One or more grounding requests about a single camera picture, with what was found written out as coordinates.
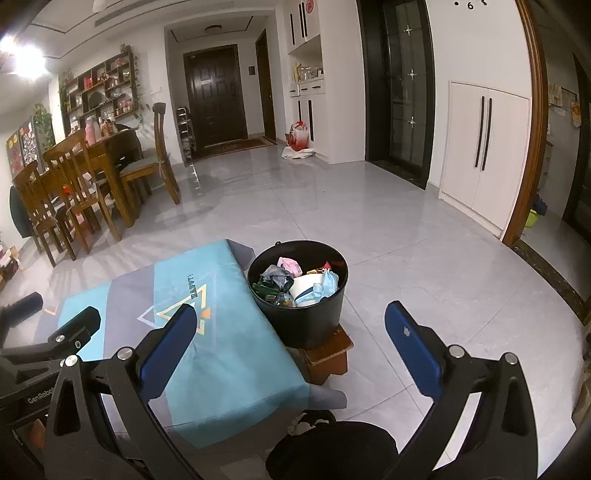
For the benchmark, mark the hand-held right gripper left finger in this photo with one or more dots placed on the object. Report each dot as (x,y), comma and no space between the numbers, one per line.
(168,350)

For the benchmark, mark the pink bottle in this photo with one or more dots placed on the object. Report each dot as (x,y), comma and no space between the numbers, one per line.
(90,131)

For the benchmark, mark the white double door cupboard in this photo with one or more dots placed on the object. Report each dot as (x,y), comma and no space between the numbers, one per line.
(508,152)

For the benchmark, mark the white plastic bag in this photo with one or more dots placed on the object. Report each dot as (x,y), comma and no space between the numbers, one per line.
(298,153)

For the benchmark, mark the yellow wall hanging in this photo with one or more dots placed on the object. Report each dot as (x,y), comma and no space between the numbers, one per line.
(576,114)

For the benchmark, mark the stack of boxes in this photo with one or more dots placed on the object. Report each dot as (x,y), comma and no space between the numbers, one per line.
(9,265)

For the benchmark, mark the row of glass jars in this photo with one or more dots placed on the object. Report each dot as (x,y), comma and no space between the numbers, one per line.
(307,74)

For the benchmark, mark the colourful wall poster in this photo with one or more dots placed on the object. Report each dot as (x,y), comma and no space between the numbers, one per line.
(21,147)

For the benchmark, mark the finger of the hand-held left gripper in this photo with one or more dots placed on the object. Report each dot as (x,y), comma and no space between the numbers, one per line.
(21,308)
(85,321)

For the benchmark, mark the blue face mask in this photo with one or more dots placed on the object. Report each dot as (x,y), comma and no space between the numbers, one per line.
(328,284)

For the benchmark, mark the wooden dining chair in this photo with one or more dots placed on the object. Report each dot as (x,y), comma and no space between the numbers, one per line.
(27,184)
(64,152)

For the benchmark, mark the black framed sliding door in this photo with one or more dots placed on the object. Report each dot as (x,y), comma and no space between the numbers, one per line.
(579,184)

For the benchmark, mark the round ceiling lamp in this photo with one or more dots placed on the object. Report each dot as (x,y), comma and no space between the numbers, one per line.
(214,28)

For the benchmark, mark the green hanging plant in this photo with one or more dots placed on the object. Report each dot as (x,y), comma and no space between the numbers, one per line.
(44,122)

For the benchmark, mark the dark wrapper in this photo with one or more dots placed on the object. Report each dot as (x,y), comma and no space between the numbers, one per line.
(274,279)

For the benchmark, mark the pink wrapper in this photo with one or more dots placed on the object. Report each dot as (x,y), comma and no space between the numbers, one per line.
(290,265)

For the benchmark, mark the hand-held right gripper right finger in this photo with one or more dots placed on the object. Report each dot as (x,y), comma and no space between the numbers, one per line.
(413,350)

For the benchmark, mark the green basin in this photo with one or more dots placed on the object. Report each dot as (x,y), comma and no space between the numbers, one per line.
(533,220)

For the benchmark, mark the blue printed tablecloth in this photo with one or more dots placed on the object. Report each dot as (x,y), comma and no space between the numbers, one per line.
(240,346)

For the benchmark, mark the wooden dining table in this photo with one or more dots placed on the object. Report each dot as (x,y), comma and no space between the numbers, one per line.
(104,147)

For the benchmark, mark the white paper cup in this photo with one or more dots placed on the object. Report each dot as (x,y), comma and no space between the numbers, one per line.
(304,286)

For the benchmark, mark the black jacket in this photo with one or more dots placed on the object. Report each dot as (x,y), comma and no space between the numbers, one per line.
(17,212)

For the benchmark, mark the wooden wall shelf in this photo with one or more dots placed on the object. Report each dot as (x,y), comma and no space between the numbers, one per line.
(101,83)

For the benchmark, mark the wooden chair with grey cushion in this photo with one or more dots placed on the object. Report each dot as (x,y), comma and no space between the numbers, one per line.
(159,120)

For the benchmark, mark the brown side door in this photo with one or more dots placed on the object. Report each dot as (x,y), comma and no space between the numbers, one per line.
(266,87)

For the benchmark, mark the metal shoe rack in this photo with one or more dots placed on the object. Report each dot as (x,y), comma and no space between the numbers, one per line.
(184,134)

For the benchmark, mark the red gift bag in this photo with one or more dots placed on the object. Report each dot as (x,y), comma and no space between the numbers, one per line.
(299,138)

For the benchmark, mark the tall white cabinet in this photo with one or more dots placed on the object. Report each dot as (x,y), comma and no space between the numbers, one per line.
(316,120)

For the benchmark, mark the dark entrance door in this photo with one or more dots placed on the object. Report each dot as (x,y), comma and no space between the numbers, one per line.
(214,97)

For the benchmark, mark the wall clock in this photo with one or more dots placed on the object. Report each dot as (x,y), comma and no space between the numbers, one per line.
(470,5)

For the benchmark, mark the black glass door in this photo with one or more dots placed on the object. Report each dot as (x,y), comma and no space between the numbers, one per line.
(401,92)

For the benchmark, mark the black plastic bucket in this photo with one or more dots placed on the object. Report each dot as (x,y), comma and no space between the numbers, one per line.
(304,327)

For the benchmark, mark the small wooden stool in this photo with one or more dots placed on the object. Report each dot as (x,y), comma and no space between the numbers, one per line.
(323,364)

